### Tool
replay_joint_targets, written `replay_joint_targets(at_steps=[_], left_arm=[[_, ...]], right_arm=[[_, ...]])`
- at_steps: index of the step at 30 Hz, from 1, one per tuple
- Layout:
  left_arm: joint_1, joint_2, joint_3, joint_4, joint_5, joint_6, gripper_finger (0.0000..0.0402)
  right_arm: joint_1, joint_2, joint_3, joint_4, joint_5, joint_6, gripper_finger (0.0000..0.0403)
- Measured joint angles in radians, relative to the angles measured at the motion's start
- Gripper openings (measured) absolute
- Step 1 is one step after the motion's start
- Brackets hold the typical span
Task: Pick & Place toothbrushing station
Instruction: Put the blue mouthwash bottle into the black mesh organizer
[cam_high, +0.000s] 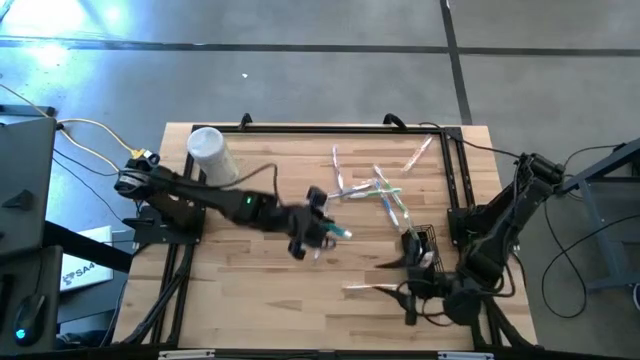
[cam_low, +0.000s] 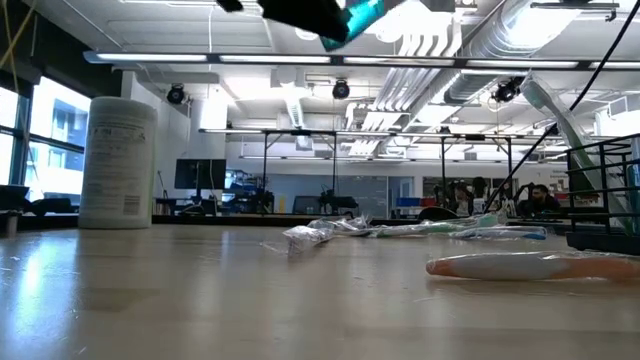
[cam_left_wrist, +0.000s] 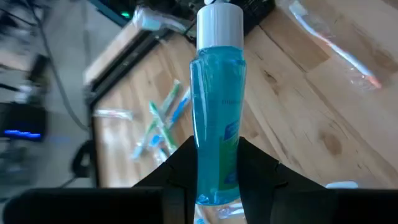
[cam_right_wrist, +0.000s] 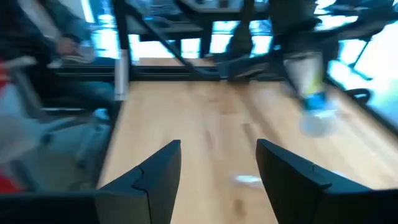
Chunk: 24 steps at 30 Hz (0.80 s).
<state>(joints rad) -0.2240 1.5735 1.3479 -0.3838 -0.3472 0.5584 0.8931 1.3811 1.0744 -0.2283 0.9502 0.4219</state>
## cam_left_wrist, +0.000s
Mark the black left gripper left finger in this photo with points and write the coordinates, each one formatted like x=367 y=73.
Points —
x=93 y=205

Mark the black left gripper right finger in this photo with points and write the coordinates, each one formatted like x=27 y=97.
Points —
x=311 y=205

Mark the blue toothbrush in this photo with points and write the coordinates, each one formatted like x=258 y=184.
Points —
x=154 y=140
x=180 y=107

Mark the small blue mouthwash bottle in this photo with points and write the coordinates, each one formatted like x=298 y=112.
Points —
x=217 y=93

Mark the white orange toothbrush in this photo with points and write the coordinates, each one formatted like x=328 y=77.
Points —
x=339 y=49

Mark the dark device with blue light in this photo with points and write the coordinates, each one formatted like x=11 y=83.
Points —
x=21 y=124

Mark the black aluminium table frame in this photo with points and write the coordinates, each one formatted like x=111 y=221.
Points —
x=124 y=63

